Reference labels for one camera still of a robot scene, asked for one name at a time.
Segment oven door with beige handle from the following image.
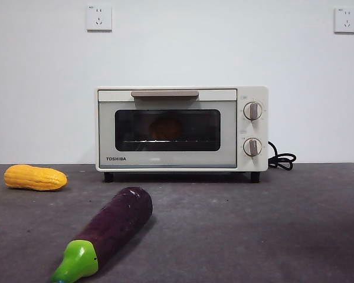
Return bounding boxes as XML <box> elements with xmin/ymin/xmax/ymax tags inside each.
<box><xmin>97</xmin><ymin>89</ymin><xmax>238</xmax><ymax>169</ymax></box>

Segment beige oven knob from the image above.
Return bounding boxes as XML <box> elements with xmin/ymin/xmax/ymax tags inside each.
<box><xmin>242</xmin><ymin>137</ymin><xmax>263</xmax><ymax>157</ymax></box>
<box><xmin>242</xmin><ymin>101</ymin><xmax>264</xmax><ymax>121</ymax></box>

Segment white toaster oven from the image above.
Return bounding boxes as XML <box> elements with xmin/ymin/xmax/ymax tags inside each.
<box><xmin>95</xmin><ymin>85</ymin><xmax>269</xmax><ymax>183</ymax></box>

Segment purple eggplant with green stem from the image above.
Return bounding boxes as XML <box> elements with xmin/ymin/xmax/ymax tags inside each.
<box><xmin>50</xmin><ymin>186</ymin><xmax>153</xmax><ymax>283</ymax></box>

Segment yellow corn cob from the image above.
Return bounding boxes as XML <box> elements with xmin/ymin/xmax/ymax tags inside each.
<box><xmin>3</xmin><ymin>164</ymin><xmax>68</xmax><ymax>192</ymax></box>

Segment black oven power cable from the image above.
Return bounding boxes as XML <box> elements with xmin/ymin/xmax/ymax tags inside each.
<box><xmin>267</xmin><ymin>140</ymin><xmax>297</xmax><ymax>171</ymax></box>

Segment white wall socket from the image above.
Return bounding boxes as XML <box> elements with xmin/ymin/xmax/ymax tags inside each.
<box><xmin>333</xmin><ymin>7</ymin><xmax>354</xmax><ymax>34</ymax></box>
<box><xmin>86</xmin><ymin>4</ymin><xmax>113</xmax><ymax>32</ymax></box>

